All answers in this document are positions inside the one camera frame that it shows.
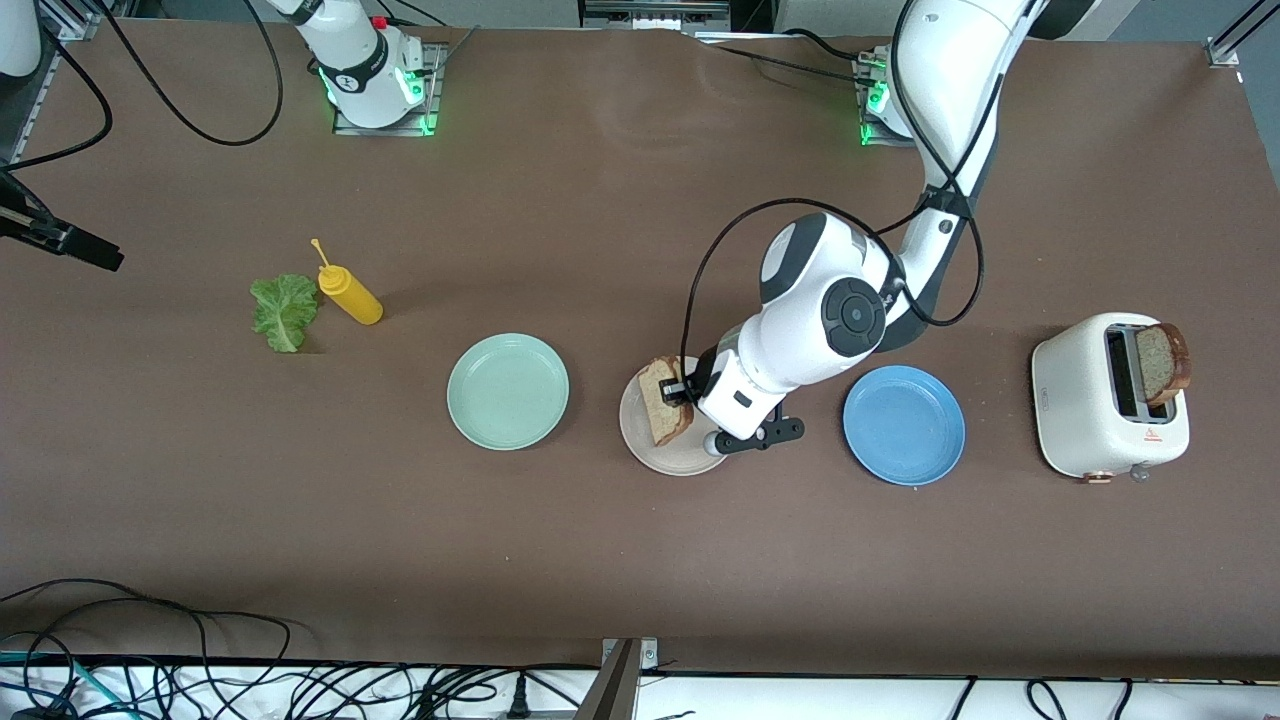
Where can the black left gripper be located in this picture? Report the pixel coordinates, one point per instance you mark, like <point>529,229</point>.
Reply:
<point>701,375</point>

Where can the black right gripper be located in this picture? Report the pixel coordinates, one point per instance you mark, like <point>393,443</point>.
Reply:
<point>40,229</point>

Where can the brown bread slice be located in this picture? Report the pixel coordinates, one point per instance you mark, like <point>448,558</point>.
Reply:
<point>665,420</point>
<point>1160,365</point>

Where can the beige plate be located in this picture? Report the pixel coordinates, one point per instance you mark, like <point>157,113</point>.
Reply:
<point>636,440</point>

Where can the green lettuce leaf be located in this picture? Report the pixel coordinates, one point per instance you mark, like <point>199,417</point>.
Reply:
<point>285,312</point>

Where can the yellow squeeze bottle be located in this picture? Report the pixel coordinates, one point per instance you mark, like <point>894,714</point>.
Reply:
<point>352,295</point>

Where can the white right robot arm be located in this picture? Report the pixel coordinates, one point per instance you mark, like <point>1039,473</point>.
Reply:
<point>355,60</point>

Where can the mint green plate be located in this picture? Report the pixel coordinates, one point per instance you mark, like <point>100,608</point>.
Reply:
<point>508,392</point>

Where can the blue plate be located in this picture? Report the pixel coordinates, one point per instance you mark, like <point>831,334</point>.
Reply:
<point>904,426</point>

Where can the black power plug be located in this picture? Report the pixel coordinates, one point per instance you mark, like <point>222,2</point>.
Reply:
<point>518,700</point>

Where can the white toaster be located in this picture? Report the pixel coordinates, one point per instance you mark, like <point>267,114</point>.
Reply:
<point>1075,400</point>

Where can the aluminium frame rail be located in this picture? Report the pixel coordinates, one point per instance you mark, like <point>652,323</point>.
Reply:
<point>75,20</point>

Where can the metal table edge bracket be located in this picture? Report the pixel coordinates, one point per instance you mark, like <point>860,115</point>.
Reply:
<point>620,690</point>

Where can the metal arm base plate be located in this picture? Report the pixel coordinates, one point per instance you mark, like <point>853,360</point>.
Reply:
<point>880,143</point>
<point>436,95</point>

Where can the aluminium frame block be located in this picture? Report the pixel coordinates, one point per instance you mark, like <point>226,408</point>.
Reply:
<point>655,15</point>

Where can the metal corner bracket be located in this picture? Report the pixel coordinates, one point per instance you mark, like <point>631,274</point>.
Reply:
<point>1222,52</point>

